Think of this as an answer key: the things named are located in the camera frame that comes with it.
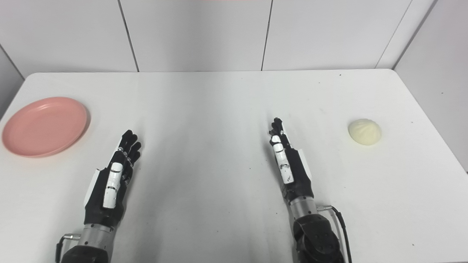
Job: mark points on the pink round plate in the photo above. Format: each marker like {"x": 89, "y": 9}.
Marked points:
{"x": 44, "y": 126}

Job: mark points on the white steamed bun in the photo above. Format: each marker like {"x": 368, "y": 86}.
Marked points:
{"x": 365, "y": 131}

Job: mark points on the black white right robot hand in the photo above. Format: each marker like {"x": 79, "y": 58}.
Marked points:
{"x": 298, "y": 179}

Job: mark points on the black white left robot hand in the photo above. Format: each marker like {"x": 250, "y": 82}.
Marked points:
{"x": 97, "y": 204}

